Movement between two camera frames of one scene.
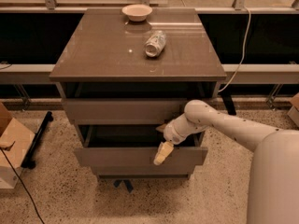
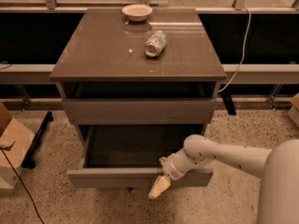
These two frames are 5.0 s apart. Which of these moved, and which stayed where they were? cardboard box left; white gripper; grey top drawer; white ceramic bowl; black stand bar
Moved: white gripper
Stayed: black stand bar; white ceramic bowl; cardboard box left; grey top drawer
